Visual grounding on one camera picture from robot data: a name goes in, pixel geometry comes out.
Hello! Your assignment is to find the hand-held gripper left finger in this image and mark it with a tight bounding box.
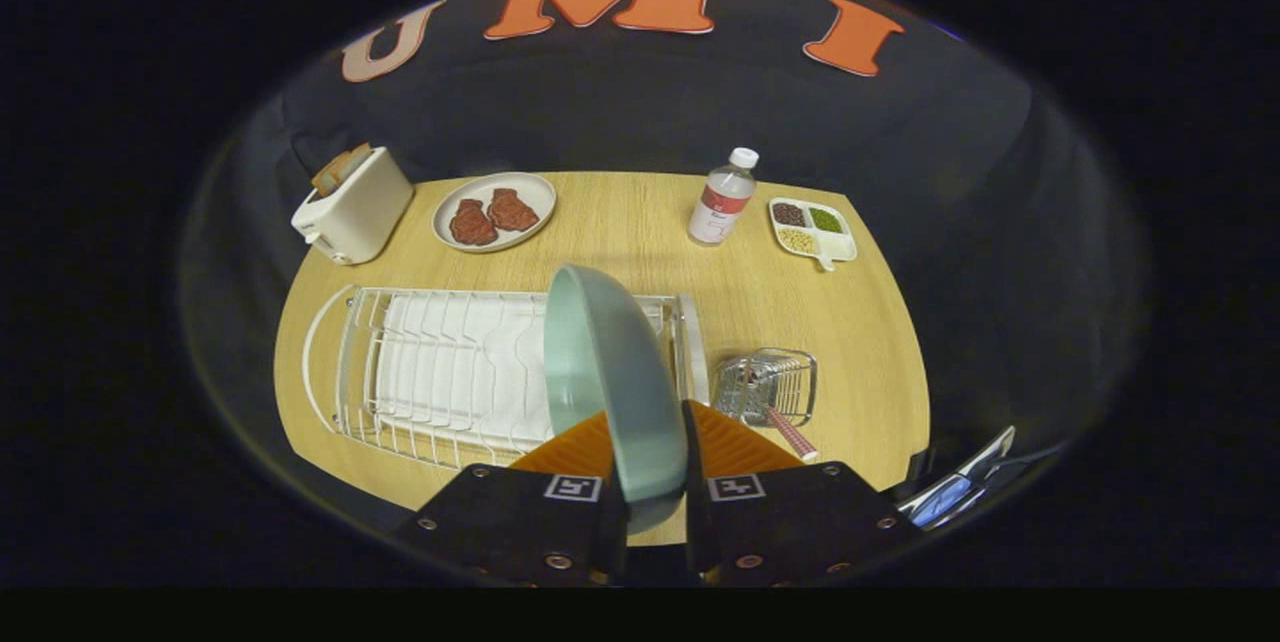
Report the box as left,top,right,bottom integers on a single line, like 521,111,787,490
390,410,631,588

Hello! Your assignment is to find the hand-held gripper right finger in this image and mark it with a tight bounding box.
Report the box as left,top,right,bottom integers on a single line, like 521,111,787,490
682,400,926,588

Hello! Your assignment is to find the white spoon red striped handle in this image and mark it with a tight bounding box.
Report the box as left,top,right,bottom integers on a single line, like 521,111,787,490
748,367,820,464

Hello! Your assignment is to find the metal wire basket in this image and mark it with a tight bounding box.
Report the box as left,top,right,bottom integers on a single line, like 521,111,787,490
712,348,818,428

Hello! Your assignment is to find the pale green plate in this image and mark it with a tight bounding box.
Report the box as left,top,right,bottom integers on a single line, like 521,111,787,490
543,264,691,535

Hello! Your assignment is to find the white wire dish rack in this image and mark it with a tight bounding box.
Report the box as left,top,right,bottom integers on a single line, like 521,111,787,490
303,284,711,471

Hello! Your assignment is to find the beige plate with meat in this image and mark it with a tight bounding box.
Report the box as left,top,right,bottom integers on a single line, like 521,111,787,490
432,172,557,253

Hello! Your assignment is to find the white drainer mat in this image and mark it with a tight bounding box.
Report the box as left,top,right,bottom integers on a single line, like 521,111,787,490
378,294,561,431

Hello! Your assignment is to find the white divided tray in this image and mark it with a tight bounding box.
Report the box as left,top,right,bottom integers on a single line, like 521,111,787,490
768,197,858,272

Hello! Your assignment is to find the red meat piece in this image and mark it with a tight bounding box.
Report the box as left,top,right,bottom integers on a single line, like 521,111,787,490
487,188,541,232
449,199,499,247

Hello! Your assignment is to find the clear bottle red label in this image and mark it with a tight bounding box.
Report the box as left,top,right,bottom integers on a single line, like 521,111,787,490
688,148,759,246

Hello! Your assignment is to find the cream toaster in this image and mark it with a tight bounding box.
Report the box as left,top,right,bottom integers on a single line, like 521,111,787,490
291,147,415,266

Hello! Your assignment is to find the brown toast slice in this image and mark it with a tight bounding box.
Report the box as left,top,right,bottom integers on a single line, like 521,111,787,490
311,143,373,198

